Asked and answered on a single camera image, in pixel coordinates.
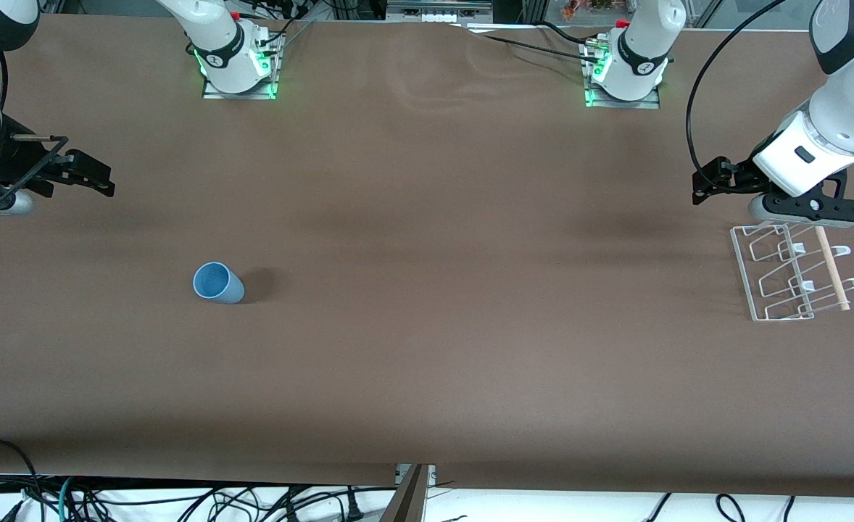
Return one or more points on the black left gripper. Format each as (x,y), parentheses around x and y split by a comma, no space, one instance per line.
(736,177)

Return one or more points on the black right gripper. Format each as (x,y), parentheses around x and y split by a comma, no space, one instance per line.
(15,161)

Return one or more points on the light blue cup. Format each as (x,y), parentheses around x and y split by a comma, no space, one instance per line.
(217,283)

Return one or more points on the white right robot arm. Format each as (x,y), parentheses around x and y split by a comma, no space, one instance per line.
(217,36)

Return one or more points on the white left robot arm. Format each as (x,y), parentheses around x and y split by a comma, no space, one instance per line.
(847,116)

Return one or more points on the orange clutter pile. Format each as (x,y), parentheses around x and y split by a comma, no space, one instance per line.
(586,7)

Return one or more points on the grey box with white connectors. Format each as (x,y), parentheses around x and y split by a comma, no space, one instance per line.
(438,9)

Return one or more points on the grey table support post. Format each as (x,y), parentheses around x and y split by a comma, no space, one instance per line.
(407,496)

